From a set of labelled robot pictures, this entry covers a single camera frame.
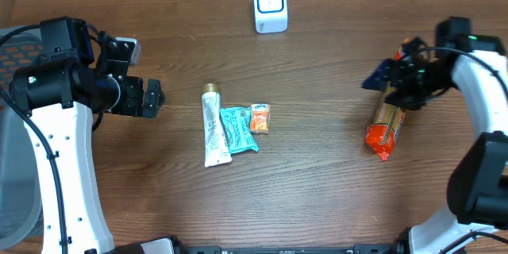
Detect orange spaghetti packet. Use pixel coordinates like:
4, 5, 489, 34
364, 37, 412, 163

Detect white tube gold cap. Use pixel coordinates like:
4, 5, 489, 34
201, 83, 232, 167

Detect teal plastic packet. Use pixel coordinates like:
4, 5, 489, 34
220, 107, 259, 155

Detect small orange snack packet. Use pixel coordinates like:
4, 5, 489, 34
249, 103, 271, 134

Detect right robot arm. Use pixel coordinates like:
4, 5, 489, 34
353, 17, 507, 253

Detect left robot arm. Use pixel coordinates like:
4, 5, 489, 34
3, 17, 175, 254

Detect white barcode scanner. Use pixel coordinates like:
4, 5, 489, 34
253, 0, 288, 33

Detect grey plastic mesh basket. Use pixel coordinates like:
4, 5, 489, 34
1, 29, 43, 250

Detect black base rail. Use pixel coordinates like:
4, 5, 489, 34
186, 244, 397, 254

